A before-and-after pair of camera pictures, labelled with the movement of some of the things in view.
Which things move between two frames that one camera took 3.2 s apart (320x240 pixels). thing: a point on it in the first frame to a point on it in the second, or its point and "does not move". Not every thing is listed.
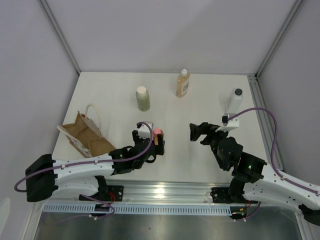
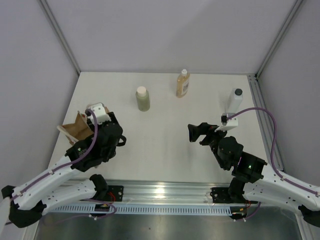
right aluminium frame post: [260, 69] does not move
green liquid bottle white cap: [143, 99] does not move
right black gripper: [196, 131] does not move
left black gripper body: [136, 138] to [113, 119]
